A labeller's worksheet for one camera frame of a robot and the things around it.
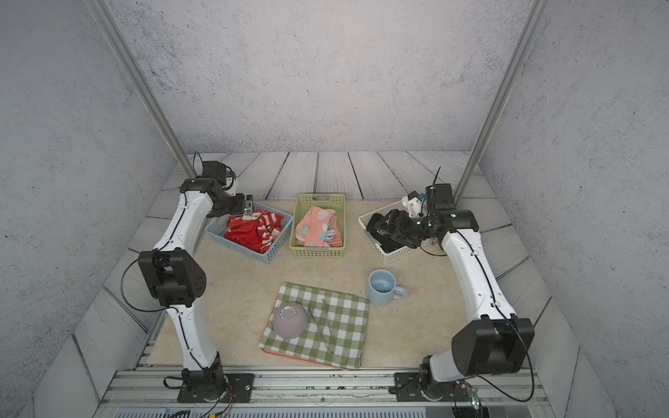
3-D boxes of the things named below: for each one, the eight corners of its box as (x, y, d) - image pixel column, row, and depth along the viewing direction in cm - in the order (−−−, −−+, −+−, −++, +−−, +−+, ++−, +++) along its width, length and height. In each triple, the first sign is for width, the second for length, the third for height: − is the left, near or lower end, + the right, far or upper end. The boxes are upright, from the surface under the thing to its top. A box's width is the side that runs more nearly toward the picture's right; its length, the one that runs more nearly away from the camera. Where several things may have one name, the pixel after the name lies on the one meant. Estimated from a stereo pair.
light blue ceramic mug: (367, 306, 90) (369, 295, 84) (366, 280, 96) (367, 269, 90) (402, 306, 90) (406, 295, 84) (398, 280, 96) (402, 269, 90)
